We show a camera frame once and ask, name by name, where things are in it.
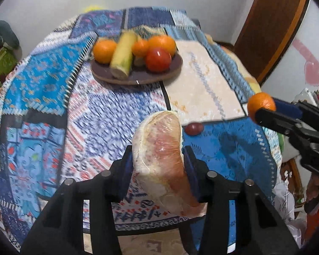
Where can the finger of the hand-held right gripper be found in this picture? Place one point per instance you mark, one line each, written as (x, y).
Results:
(287, 109)
(276, 120)

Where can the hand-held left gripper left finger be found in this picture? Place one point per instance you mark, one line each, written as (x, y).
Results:
(127, 175)

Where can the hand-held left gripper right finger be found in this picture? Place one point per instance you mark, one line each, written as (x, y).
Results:
(190, 174)

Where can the small tangerine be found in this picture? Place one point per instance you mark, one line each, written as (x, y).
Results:
(261, 103)
(140, 48)

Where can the pomelo segment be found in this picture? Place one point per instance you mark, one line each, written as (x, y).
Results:
(162, 151)

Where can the dark purple plate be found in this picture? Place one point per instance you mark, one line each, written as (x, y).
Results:
(138, 77)

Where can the red tomato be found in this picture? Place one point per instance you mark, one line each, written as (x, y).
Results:
(158, 59)

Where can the large orange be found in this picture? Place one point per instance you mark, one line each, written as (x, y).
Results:
(162, 43)
(104, 51)

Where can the person's right forearm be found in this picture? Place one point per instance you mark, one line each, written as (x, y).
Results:
(317, 224)

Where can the person's right hand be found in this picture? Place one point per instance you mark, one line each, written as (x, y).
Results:
(315, 188)

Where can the white plastic bag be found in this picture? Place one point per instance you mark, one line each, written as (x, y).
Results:
(289, 199)

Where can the blue patchwork tablecloth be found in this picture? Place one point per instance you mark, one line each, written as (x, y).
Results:
(109, 117)

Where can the brown wooden door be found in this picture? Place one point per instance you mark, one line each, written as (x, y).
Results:
(271, 24)

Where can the yellow chair back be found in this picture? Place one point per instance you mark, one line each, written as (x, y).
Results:
(94, 8)

